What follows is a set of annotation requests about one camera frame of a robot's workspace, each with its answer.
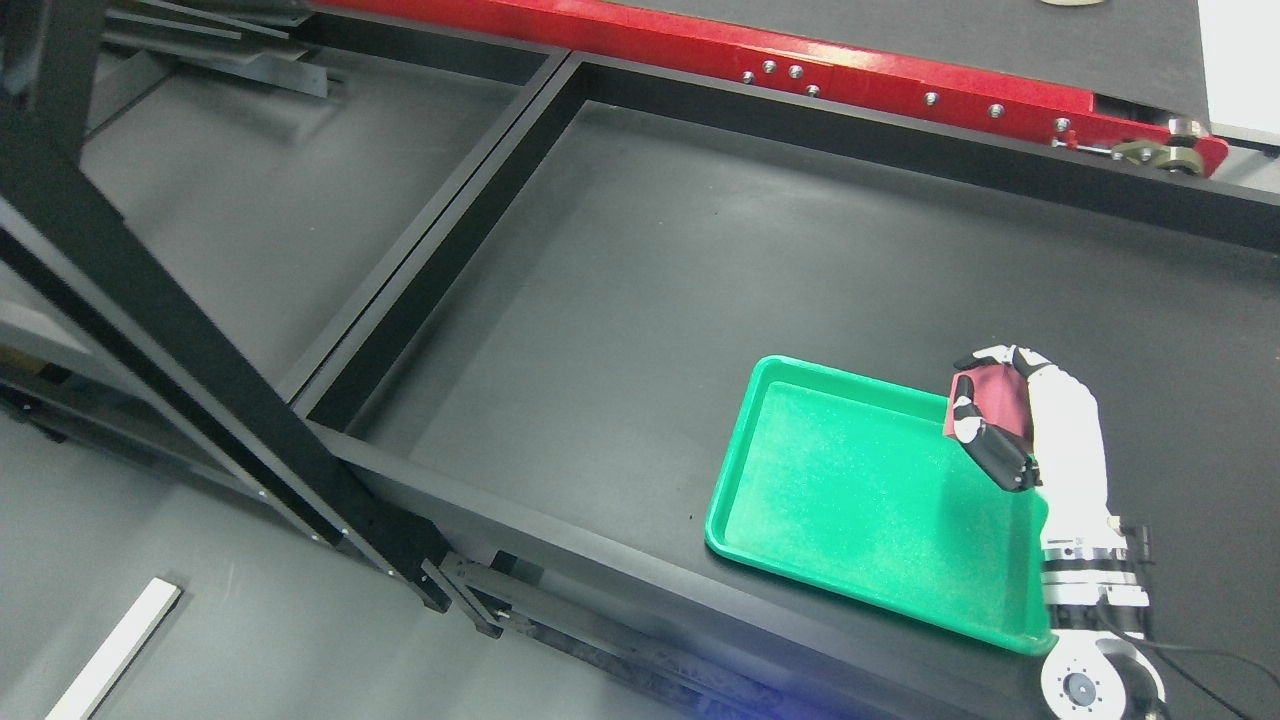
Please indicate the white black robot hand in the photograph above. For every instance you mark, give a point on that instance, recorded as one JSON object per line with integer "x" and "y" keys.
{"x": 1065, "y": 463}

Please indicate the black middle metal shelf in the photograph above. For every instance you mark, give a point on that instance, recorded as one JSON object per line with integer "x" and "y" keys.
{"x": 555, "y": 368}

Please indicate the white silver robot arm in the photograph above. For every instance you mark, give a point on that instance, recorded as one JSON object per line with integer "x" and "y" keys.
{"x": 1099, "y": 610}

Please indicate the green plastic tray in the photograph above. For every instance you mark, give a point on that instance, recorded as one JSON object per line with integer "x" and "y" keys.
{"x": 848, "y": 484}

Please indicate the black left metal shelf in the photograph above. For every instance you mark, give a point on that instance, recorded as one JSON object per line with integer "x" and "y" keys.
{"x": 211, "y": 201}

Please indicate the pink block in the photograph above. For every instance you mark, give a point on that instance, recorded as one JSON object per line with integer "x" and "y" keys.
{"x": 1001, "y": 394}

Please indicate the red metal beam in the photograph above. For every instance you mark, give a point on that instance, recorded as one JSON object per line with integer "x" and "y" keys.
{"x": 962, "y": 97}

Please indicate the white desk leg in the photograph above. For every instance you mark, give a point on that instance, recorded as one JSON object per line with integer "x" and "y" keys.
{"x": 122, "y": 645}

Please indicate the black metal shelf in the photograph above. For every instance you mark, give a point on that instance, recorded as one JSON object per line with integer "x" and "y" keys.
{"x": 211, "y": 201}
{"x": 555, "y": 368}

